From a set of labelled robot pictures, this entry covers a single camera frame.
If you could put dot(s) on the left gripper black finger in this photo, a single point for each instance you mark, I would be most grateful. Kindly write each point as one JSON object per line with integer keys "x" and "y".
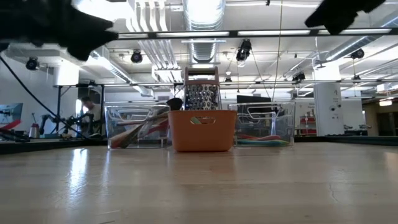
{"x": 111, "y": 33}
{"x": 87, "y": 34}

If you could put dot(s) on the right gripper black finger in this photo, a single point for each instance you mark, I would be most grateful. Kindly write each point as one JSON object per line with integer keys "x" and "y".
{"x": 339, "y": 15}

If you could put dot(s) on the teal silicone spatula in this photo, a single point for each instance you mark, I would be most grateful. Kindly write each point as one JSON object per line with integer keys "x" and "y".
{"x": 248, "y": 141}

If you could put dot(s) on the black background robot arm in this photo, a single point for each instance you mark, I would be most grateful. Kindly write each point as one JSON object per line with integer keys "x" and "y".
{"x": 71, "y": 119}

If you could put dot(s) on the black ceiling spotlight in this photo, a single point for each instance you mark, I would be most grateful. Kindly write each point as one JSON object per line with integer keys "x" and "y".
{"x": 357, "y": 53}
{"x": 32, "y": 63}
{"x": 244, "y": 51}
{"x": 298, "y": 76}
{"x": 136, "y": 57}

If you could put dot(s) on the person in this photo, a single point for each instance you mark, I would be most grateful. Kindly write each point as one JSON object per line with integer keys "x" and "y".
{"x": 93, "y": 112}

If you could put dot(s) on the clear plastic storage bin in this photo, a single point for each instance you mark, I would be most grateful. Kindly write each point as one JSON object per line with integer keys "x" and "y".
{"x": 115, "y": 115}
{"x": 280, "y": 121}

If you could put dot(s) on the white column with devices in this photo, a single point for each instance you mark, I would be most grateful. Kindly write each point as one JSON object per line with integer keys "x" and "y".
{"x": 328, "y": 102}

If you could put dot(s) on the bluish background screen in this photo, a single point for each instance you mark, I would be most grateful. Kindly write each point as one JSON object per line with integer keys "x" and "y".
{"x": 11, "y": 113}

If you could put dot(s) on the black overhead crossbar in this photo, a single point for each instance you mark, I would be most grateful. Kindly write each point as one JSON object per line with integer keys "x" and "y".
{"x": 233, "y": 32}

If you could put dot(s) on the silver kettle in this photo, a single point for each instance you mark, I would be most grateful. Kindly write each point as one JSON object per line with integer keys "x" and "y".
{"x": 34, "y": 132}

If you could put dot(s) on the pink steel box grater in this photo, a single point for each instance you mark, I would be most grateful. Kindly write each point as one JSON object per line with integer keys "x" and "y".
{"x": 202, "y": 96}

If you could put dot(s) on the dark background screen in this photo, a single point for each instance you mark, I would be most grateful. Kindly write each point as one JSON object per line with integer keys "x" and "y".
{"x": 253, "y": 99}

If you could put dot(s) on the orange plastic bin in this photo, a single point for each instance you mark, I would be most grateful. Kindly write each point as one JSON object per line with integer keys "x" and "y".
{"x": 202, "y": 137}

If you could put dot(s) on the black background rig frame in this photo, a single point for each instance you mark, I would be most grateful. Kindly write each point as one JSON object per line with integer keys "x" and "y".
{"x": 59, "y": 105}

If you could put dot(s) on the silver ventilation duct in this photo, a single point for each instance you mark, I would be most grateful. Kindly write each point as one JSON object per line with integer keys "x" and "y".
{"x": 203, "y": 25}

